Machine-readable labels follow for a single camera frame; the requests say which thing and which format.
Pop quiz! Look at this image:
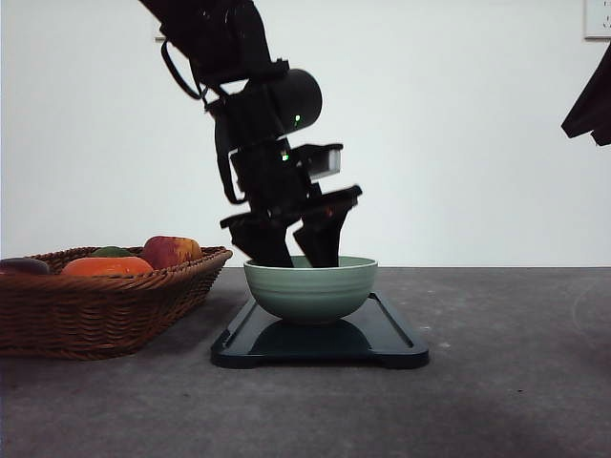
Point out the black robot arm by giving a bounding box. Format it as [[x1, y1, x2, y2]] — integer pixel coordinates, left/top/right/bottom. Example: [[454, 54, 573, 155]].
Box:
[[139, 0, 362, 266]]

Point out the white wall socket right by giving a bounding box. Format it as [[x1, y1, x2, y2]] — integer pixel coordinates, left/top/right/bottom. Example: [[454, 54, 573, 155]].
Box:
[[583, 0, 611, 42]]

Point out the green ceramic bowl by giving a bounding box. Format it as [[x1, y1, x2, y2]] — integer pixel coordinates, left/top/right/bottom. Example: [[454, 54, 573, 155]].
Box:
[[243, 256, 378, 323]]

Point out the white wall socket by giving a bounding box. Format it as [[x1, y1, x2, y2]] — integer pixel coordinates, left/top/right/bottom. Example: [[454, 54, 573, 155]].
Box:
[[583, 0, 611, 42], [152, 31, 166, 45]]

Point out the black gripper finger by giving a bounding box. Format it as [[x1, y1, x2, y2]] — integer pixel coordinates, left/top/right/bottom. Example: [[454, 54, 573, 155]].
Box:
[[561, 42, 611, 146]]

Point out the dark purple fruit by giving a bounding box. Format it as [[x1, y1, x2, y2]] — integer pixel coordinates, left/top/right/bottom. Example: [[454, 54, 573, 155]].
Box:
[[0, 258, 50, 274]]

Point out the dark green fruit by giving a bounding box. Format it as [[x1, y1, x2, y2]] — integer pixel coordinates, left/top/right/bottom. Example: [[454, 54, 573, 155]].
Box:
[[92, 246, 133, 257]]

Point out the white wall socket left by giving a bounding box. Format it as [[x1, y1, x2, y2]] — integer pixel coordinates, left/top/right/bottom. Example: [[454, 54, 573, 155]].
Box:
[[152, 31, 166, 45]]

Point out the dark rectangular tray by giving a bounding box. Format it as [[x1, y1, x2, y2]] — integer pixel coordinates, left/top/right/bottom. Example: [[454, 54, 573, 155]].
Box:
[[211, 291, 429, 368]]

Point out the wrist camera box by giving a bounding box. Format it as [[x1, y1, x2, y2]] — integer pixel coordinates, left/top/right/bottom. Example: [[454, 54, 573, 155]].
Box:
[[290, 144, 344, 178]]

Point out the orange tangerine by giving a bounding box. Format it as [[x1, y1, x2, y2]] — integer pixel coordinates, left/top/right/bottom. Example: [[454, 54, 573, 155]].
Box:
[[61, 256, 154, 276]]

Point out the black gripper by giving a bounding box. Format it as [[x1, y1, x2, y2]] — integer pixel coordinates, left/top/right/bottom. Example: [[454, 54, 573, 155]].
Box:
[[220, 140, 363, 268]]

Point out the red yellow apple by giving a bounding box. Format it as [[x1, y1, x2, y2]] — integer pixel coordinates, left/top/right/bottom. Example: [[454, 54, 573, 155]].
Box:
[[142, 235, 201, 270]]

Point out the brown wicker basket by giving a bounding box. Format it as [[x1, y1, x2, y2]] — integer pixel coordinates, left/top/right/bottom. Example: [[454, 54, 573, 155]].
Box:
[[0, 246, 232, 360]]

